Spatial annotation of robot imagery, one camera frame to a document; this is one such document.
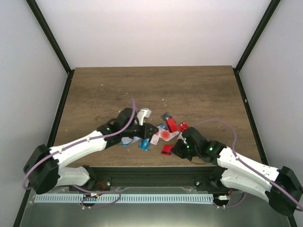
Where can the white card with red circle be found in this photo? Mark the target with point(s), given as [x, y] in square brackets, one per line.
[165, 134]

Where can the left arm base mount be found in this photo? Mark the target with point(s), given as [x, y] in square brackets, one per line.
[91, 186]

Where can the dark red credit card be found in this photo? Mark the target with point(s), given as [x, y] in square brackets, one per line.
[183, 126]

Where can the dark grey credit card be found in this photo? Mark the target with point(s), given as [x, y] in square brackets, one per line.
[166, 116]

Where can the blue credit card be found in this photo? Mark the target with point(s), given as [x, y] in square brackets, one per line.
[144, 144]

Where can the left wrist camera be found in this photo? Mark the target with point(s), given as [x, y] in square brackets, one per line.
[143, 114]

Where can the light blue slotted cable duct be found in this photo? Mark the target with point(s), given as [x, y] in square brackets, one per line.
[126, 198]

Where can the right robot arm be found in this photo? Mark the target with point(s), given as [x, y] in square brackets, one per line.
[279, 187]

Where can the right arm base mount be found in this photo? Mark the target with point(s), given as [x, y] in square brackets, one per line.
[206, 185]

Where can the teal leather card holder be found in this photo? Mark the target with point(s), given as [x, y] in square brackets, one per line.
[126, 141]

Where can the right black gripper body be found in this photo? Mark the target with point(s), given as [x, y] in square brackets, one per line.
[186, 152]

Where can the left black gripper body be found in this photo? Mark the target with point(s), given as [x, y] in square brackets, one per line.
[142, 135]

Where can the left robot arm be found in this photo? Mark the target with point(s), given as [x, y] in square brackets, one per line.
[48, 167]

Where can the red card upper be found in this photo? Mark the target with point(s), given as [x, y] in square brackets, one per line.
[171, 125]

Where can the large red card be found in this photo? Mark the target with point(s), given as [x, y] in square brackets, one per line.
[167, 150]

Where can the white card with black stripe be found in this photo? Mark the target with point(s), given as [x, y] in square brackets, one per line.
[154, 139]

